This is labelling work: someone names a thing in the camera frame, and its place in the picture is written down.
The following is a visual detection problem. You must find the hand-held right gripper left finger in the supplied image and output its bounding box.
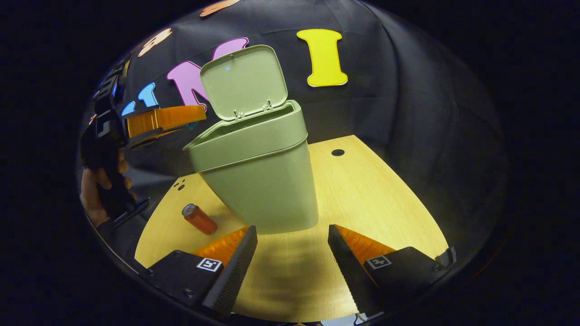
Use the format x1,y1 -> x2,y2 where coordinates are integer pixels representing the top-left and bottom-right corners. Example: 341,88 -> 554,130
138,225 -> 258,316

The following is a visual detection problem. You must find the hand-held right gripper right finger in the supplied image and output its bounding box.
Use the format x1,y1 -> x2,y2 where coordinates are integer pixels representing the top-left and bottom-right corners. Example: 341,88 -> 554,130
327,224 -> 457,317

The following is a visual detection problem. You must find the orange pop can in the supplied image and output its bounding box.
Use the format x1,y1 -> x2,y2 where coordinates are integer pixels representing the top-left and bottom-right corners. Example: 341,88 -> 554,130
181,203 -> 218,235

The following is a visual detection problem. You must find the green desktop garbage bin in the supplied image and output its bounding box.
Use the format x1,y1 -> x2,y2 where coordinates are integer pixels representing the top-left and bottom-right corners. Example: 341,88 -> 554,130
183,44 -> 320,235

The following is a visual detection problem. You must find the wooden desktop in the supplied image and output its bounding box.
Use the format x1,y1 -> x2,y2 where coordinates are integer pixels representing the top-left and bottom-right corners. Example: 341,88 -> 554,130
135,134 -> 449,323

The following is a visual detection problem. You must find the black backdrop cloth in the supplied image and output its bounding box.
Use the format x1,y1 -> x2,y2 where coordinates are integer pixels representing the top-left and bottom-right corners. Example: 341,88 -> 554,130
77,0 -> 512,272

